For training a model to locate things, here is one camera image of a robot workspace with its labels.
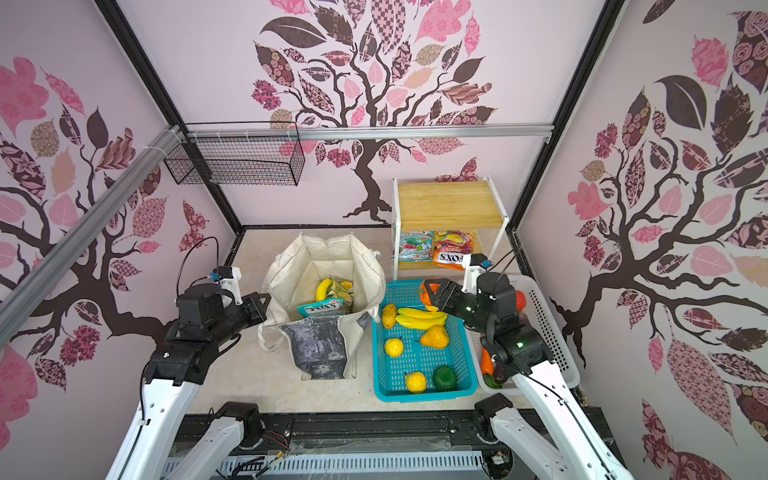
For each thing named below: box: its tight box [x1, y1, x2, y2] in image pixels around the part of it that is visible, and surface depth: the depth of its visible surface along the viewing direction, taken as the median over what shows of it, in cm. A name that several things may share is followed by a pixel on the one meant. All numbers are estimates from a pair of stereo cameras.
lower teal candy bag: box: [398, 231, 434, 263], surface depth 91 cm
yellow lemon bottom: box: [405, 371, 427, 394], surface depth 79 cm
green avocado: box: [432, 366, 458, 392], surface depth 79 cm
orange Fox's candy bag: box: [432, 230, 474, 271], surface depth 92 cm
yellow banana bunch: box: [315, 275, 333, 302], surface depth 93 cm
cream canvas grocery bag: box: [258, 233, 387, 381], surface depth 79 cm
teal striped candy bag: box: [297, 298, 345, 318], surface depth 85 cm
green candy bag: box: [326, 277, 354, 304], surface depth 98 cm
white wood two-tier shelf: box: [392, 176, 509, 281], surface depth 86 cm
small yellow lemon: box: [384, 338, 404, 358], surface depth 86 cm
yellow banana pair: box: [395, 308, 448, 330], surface depth 92 cm
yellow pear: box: [420, 324, 449, 350], surface depth 87 cm
